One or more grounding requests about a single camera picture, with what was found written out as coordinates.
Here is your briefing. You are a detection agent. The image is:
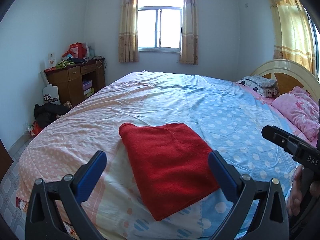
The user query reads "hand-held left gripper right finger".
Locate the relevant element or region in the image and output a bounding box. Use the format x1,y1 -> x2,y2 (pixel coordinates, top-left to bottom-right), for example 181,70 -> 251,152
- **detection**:
208,150 -> 290,240

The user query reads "yellow curtain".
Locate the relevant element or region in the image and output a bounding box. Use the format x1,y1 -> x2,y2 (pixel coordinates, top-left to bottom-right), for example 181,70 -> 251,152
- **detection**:
262,0 -> 317,74

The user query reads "white printed card box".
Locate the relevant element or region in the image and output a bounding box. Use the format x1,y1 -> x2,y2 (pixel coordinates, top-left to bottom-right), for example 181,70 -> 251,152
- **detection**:
47,52 -> 57,68

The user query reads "red plastic bag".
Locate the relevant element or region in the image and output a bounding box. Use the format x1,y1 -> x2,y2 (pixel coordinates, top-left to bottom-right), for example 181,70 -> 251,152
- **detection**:
27,121 -> 43,137

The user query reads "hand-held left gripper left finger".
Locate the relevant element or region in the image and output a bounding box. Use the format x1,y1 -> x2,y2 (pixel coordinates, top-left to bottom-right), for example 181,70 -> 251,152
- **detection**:
25,150 -> 107,240

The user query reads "person's right hand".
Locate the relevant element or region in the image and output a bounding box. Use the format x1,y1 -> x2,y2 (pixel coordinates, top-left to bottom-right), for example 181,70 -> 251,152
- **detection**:
286,165 -> 304,217

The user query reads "grey patterned pillow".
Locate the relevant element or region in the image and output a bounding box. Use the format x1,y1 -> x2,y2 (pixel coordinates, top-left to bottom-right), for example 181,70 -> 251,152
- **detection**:
242,75 -> 277,88

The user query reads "printed dotted bed sheet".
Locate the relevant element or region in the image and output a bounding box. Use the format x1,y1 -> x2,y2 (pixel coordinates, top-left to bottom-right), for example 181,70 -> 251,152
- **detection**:
16,70 -> 318,240

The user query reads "white paper bag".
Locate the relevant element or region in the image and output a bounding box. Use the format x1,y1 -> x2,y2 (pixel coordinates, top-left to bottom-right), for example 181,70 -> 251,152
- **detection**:
42,84 -> 61,105

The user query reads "brown wooden desk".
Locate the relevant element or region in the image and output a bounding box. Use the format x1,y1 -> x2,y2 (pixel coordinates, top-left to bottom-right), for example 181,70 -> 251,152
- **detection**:
44,58 -> 106,108

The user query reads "black clothes pile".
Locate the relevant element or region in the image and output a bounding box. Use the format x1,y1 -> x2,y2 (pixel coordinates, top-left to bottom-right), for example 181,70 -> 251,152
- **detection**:
34,103 -> 70,130

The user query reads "beige window curtain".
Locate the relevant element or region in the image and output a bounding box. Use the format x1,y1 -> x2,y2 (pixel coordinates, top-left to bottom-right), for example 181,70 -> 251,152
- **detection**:
118,0 -> 140,63
179,0 -> 199,65

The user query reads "large window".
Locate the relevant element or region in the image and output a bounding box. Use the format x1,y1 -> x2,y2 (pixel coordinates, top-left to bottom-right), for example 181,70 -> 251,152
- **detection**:
304,7 -> 320,78

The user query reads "pink floral quilt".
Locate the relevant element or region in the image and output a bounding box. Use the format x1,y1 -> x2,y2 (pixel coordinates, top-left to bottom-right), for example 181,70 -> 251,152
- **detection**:
271,86 -> 320,142

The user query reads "brown wooden door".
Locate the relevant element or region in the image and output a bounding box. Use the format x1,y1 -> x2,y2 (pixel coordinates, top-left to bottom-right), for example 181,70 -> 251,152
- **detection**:
0,139 -> 14,182

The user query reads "red gift bag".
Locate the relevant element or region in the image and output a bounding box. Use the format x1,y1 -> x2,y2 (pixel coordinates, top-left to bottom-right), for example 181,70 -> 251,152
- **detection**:
69,42 -> 87,58

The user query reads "white black-dotted pillow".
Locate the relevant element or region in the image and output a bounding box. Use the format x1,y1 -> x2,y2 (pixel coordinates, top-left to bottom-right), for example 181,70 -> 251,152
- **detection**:
236,79 -> 279,97

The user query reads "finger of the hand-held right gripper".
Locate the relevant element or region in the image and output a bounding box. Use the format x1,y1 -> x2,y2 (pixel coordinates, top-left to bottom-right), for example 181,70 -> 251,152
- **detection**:
261,125 -> 304,157

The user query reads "cream bed headboard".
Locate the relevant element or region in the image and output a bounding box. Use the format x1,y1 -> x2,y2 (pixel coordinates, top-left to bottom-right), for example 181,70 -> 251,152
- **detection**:
250,59 -> 320,98

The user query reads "red knitted sweater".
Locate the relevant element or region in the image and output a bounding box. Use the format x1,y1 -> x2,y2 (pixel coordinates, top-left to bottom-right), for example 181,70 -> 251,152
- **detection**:
119,122 -> 222,222

